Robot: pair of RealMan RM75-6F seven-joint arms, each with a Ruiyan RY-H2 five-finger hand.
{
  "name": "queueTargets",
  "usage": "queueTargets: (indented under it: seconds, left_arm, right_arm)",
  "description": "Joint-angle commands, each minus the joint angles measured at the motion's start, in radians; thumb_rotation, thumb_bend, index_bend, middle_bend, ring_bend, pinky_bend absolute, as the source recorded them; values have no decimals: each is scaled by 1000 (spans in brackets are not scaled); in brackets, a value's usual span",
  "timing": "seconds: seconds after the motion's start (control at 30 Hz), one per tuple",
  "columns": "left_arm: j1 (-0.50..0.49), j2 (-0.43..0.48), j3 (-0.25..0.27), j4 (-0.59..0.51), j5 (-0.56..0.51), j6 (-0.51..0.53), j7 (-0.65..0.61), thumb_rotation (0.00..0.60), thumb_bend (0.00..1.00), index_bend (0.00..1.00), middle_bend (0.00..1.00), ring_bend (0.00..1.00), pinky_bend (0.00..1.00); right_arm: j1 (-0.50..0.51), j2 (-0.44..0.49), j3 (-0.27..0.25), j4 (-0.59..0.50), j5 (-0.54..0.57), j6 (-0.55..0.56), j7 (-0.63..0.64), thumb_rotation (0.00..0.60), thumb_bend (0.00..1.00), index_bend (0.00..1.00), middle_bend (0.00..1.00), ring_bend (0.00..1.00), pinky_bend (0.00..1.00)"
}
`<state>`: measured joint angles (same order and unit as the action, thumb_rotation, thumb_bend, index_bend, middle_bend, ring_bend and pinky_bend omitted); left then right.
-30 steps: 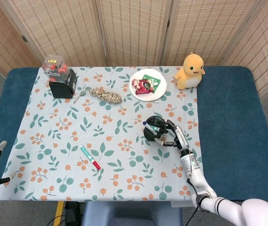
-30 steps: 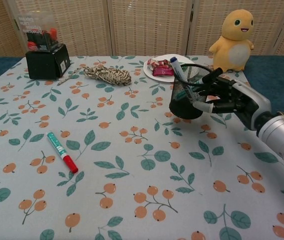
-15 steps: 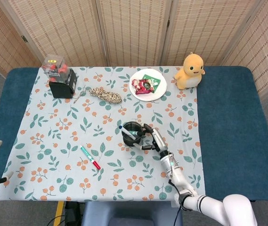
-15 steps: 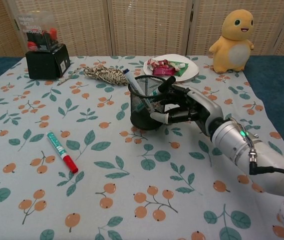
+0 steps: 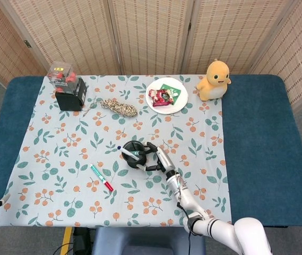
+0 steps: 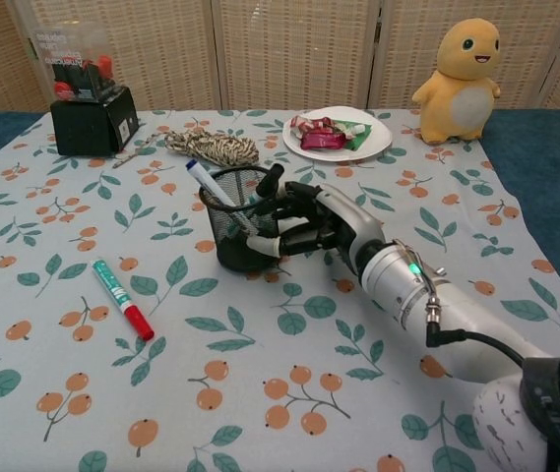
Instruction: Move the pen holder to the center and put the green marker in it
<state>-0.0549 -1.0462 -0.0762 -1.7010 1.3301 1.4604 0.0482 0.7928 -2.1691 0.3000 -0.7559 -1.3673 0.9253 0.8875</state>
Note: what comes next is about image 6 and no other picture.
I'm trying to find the red foil snack wrapper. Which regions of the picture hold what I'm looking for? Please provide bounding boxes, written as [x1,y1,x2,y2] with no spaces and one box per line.
[300,128,347,151]

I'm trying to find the green snack packet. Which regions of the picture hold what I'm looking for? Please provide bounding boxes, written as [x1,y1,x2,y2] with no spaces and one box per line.
[334,119,375,151]

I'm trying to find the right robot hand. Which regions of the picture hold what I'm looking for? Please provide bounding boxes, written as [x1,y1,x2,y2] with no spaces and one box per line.
[247,180,386,274]

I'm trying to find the green black marker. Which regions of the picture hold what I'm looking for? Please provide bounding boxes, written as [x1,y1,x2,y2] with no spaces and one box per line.
[247,164,284,205]

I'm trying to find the striped rope bundle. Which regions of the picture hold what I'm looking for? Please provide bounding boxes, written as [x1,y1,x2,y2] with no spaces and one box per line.
[112,116,260,171]

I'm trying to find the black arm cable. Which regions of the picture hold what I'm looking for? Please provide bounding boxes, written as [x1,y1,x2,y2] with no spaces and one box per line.
[424,293,532,368]

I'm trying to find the woven folding screen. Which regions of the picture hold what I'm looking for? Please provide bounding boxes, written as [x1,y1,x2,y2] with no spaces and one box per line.
[0,0,560,119]

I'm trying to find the yellow plush toy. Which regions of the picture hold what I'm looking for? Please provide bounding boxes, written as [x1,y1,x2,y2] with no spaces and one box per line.
[411,18,502,145]

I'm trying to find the black cardboard box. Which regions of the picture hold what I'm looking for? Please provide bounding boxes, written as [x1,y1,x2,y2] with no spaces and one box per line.
[49,85,138,157]

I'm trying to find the clear plastic capsule container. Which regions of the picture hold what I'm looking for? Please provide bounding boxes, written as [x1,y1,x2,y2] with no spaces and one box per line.
[23,0,119,104]

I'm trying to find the black mesh pen cup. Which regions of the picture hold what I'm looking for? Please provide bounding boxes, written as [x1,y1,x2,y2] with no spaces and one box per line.
[198,165,285,273]

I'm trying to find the white red striped wrapper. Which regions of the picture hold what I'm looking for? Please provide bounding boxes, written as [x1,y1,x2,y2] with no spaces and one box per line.
[289,113,341,142]

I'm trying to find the green red marker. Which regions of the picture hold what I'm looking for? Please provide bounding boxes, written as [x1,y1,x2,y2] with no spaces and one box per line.
[92,259,156,341]

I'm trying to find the black elbow strap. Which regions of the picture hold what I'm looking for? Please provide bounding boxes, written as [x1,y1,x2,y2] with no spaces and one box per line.
[519,357,560,472]

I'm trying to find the white paper plate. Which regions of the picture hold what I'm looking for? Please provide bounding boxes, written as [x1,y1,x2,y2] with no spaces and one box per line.
[281,105,393,162]

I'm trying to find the blue capped marker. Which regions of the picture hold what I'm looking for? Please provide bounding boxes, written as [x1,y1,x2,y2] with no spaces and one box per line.
[184,157,242,238]

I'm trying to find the floral print tablecloth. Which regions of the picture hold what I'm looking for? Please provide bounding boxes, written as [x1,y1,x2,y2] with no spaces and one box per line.
[0,108,560,472]

